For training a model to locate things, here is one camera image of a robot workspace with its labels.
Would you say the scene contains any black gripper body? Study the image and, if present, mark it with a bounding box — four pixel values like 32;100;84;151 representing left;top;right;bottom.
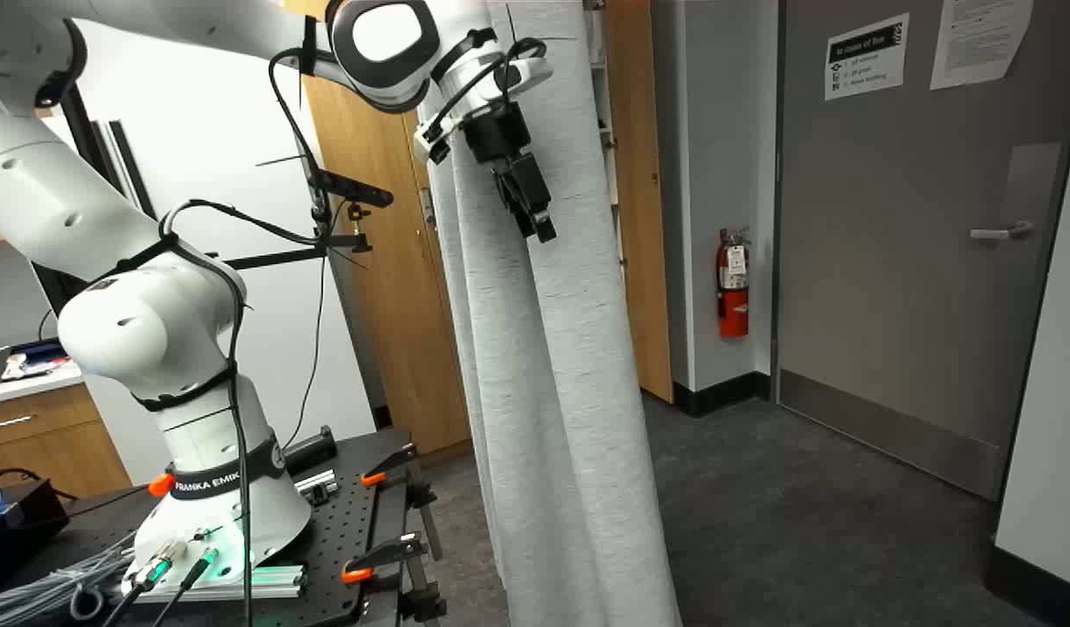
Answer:
490;153;553;224

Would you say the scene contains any gray fabric curtain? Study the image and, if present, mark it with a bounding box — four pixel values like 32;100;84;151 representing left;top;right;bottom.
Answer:
422;0;686;627

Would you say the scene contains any wooden door panel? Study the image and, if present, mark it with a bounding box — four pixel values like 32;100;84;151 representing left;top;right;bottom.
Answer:
282;0;675;460

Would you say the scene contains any red fire extinguisher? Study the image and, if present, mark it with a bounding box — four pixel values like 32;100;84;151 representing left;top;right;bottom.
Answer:
709;227;757;343

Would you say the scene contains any black cylinder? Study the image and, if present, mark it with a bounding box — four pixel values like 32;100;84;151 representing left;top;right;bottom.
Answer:
282;425;341;474

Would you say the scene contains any paper sign with black header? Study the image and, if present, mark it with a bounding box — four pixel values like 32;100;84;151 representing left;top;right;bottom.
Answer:
821;12;913;106

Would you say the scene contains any gray metal door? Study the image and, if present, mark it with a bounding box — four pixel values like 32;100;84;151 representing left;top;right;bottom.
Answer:
772;0;1070;503

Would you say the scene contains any wooden drawer cabinet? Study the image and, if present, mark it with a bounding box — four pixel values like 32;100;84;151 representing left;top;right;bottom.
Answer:
0;381;134;503

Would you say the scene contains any black box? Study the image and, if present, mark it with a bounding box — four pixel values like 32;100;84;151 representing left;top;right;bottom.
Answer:
0;474;74;598

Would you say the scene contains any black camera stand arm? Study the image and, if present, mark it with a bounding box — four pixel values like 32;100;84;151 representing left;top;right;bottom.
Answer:
224;227;371;272

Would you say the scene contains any thin black camera cable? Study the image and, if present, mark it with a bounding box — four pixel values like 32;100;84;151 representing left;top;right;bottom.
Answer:
282;248;331;453

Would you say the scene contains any black clamp with orange handle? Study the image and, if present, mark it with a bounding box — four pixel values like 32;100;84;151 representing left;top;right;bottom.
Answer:
336;526;450;623
354;437;441;516

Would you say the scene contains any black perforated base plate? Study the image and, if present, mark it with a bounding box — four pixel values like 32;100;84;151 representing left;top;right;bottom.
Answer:
0;425;424;627

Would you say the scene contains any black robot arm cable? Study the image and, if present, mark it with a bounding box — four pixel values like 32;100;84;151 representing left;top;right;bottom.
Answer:
153;194;327;627

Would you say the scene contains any aluminium rail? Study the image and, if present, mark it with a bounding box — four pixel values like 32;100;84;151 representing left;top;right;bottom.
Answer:
134;560;310;606

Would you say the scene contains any silver door handle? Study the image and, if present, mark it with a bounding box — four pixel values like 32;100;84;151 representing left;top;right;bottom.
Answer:
966;220;1039;248

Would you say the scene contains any gray cable bundle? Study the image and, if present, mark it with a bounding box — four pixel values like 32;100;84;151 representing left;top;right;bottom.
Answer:
0;540;142;627

